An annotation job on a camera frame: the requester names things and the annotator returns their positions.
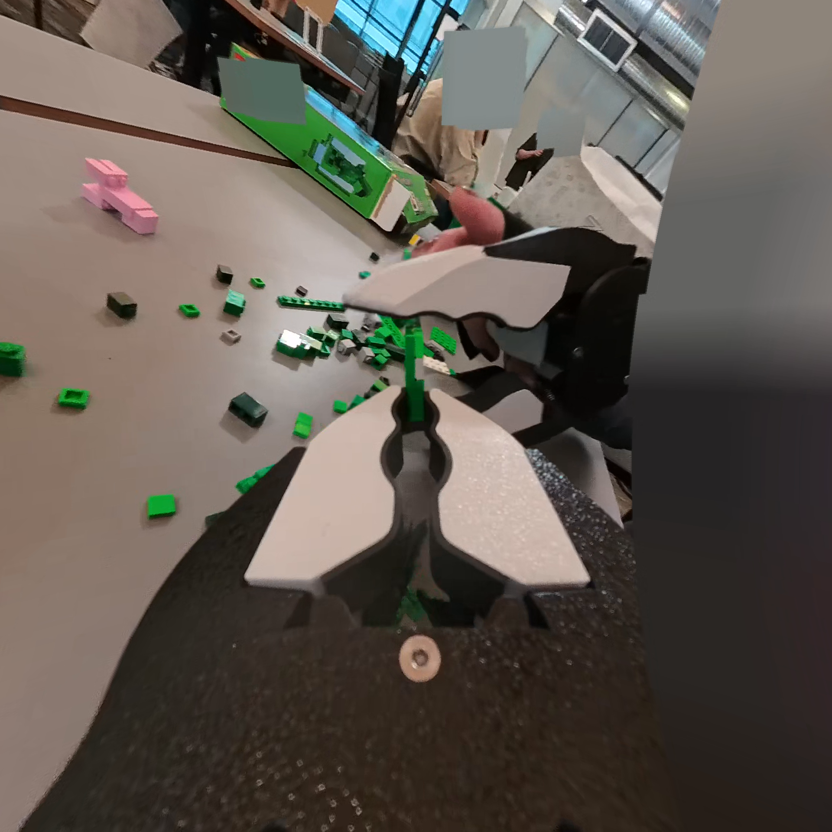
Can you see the white brick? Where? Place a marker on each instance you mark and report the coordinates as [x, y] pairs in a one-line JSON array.
[[437, 364]]

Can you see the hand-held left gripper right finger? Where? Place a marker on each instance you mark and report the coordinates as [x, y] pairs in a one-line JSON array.
[[507, 513]]

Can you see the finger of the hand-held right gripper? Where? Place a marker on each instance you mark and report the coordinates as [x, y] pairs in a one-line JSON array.
[[468, 286], [517, 413]]

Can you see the person's right hand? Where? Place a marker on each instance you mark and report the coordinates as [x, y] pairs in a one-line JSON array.
[[478, 218]]

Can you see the white paper sheet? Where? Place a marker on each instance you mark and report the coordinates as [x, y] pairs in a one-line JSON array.
[[130, 29]]

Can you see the pink brick pig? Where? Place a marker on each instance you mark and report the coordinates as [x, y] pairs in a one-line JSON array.
[[120, 198]]

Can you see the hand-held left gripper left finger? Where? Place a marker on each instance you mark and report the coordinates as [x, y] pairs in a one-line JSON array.
[[325, 507]]

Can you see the green mosaic tile panel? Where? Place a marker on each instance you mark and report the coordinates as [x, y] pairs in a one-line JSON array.
[[414, 370]]

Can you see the white air vent grille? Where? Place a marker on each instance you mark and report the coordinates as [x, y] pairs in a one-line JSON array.
[[608, 39]]

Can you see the long green brick plate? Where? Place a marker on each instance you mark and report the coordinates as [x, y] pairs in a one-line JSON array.
[[312, 303]]

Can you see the grey desk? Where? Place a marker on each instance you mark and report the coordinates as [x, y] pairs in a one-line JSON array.
[[97, 455]]

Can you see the printed white paper bag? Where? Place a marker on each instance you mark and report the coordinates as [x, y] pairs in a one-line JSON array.
[[585, 188]]

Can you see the dark green long brick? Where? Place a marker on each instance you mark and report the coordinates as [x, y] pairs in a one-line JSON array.
[[247, 409]]

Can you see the wooden book stand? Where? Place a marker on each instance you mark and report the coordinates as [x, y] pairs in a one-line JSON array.
[[318, 19]]

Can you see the silver ventilation duct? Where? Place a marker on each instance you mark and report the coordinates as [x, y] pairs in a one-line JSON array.
[[669, 16]]

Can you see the distant wooden desk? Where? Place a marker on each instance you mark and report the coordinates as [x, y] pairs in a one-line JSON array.
[[292, 32]]

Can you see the green brick set box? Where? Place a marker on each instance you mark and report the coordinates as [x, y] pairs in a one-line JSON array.
[[338, 162]]

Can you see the scattered small green bricks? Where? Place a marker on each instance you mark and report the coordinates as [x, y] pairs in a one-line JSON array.
[[73, 398]]

